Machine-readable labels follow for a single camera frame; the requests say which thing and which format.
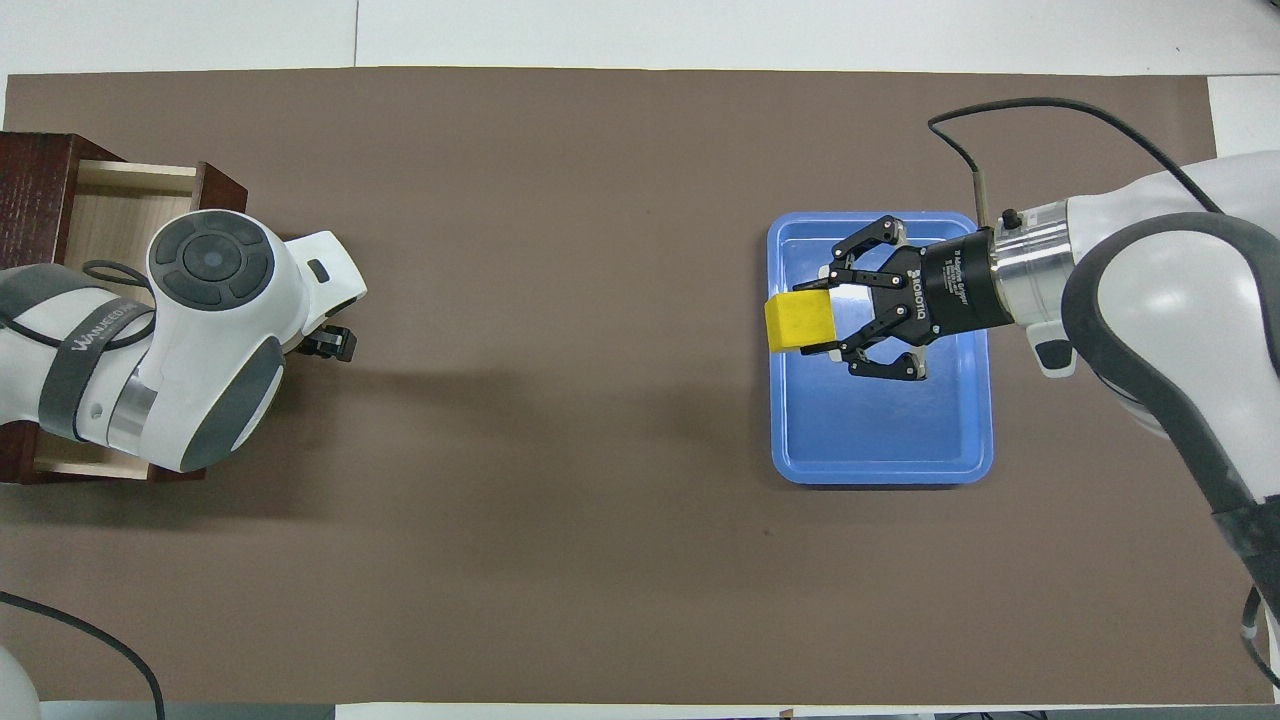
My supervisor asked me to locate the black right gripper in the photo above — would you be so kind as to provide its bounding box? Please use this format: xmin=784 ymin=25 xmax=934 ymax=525
xmin=799 ymin=214 xmax=1017 ymax=384

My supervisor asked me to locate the yellow cube block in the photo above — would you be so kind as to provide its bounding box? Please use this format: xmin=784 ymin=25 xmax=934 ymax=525
xmin=765 ymin=290 xmax=837 ymax=354

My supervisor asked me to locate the wooden drawer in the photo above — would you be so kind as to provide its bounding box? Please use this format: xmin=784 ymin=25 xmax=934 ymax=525
xmin=35 ymin=160 xmax=249 ymax=484

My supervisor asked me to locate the blue plastic tray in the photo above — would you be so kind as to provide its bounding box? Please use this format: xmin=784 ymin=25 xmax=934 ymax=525
xmin=767 ymin=211 xmax=995 ymax=487

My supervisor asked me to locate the brown table mat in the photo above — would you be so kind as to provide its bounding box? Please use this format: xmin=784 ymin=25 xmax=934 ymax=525
xmin=0 ymin=67 xmax=1276 ymax=706

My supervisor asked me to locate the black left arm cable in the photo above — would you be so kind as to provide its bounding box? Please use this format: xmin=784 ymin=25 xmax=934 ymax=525
xmin=0 ymin=258 xmax=166 ymax=720

